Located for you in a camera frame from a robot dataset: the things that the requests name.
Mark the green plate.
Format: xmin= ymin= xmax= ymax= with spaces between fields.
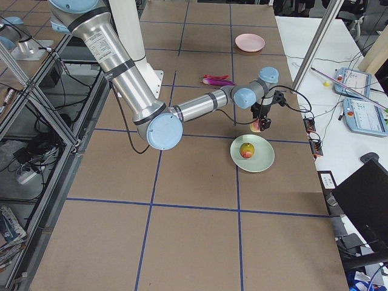
xmin=230 ymin=135 xmax=275 ymax=173

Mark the pink plate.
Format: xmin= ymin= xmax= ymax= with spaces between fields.
xmin=235 ymin=33 xmax=266 ymax=53

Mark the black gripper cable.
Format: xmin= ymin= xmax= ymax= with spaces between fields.
xmin=218 ymin=85 xmax=312 ymax=125

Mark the aluminium frame post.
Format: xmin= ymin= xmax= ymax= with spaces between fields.
xmin=292 ymin=0 xmax=344 ymax=91

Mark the pink peach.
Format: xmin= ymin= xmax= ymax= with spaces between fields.
xmin=249 ymin=119 xmax=261 ymax=133

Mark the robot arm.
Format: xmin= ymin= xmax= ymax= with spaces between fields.
xmin=49 ymin=1 xmax=286 ymax=150

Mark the teach pendant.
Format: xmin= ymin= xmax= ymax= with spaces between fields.
xmin=343 ymin=97 xmax=387 ymax=136
xmin=335 ymin=67 xmax=372 ymax=97

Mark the stack of magazines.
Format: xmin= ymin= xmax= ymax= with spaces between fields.
xmin=1 ymin=204 xmax=27 ymax=271

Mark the yellow red pomegranate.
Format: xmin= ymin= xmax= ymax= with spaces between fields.
xmin=239 ymin=142 xmax=255 ymax=159

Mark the teach pendant far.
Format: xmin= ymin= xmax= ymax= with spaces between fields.
xmin=335 ymin=67 xmax=372 ymax=97

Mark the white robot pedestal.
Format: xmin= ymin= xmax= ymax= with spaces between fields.
xmin=109 ymin=0 xmax=164 ymax=99

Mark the teach pendant near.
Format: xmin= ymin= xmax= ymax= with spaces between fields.
xmin=343 ymin=97 xmax=387 ymax=136

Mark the black monitor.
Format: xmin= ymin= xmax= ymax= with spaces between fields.
xmin=332 ymin=160 xmax=387 ymax=252

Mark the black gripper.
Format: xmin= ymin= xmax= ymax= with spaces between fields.
xmin=250 ymin=92 xmax=286 ymax=132

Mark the reacher grabber tool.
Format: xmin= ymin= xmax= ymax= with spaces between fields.
xmin=310 ymin=67 xmax=388 ymax=113

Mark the red chili pepper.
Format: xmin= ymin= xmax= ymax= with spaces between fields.
xmin=203 ymin=74 xmax=229 ymax=79

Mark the purple eggplant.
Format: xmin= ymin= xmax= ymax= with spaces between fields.
xmin=201 ymin=78 xmax=235 ymax=87

